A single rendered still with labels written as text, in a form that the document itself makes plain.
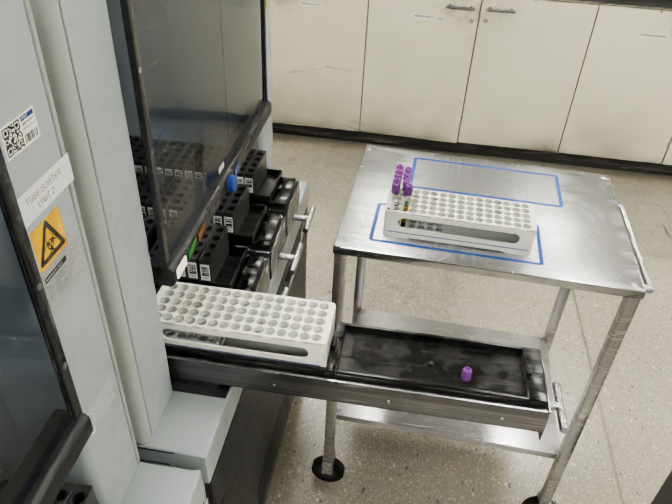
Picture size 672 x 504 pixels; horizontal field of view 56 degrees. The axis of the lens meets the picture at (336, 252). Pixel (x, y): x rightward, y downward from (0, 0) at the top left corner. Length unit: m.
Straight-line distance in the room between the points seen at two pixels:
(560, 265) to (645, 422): 1.03
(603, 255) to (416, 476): 0.87
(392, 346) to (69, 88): 0.65
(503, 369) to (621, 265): 0.40
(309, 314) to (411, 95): 2.32
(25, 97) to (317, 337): 0.57
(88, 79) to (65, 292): 0.22
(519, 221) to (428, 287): 1.21
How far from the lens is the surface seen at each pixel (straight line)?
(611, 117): 3.41
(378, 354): 1.06
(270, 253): 1.25
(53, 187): 0.66
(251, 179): 1.36
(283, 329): 1.00
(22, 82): 0.62
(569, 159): 3.53
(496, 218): 1.30
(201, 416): 1.06
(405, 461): 1.92
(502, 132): 3.36
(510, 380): 1.07
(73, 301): 0.73
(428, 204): 1.29
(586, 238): 1.41
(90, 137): 0.72
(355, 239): 1.27
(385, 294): 2.41
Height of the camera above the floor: 1.56
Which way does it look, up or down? 37 degrees down
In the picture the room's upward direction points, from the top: 3 degrees clockwise
